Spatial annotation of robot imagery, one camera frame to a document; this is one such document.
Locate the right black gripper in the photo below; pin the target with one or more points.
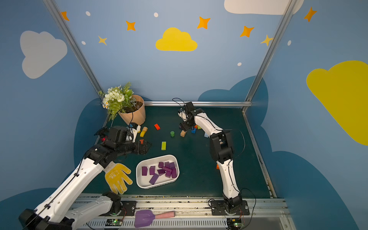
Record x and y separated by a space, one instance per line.
186 124

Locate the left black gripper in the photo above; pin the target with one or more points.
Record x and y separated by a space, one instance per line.
138 147

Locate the white plastic storage bin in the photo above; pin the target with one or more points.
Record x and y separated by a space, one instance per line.
143 181

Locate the dark purple block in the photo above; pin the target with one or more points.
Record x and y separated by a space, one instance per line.
161 172

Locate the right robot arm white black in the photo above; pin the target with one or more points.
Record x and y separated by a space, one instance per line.
221 149

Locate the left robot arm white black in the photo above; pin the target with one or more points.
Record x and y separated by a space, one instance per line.
55 213

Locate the potted plant terracotta pot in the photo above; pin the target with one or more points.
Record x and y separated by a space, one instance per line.
122 102

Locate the yellow work glove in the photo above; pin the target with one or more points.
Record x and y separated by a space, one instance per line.
117 177

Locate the lime green tall brick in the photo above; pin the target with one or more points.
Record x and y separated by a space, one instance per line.
163 146

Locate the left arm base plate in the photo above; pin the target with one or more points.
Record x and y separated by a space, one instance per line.
123 208

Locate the purple toy shovel pink handle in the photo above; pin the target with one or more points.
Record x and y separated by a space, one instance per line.
144 218

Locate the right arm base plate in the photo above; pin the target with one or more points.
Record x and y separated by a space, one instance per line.
220 208

